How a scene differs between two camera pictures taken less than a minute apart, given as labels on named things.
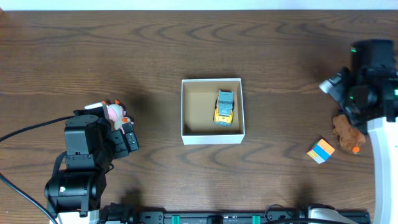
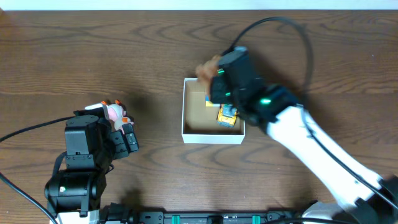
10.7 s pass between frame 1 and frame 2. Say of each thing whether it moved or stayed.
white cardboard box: stayed
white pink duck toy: stayed
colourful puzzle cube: moved
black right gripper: moved
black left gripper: stayed
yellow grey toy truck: moved
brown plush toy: moved
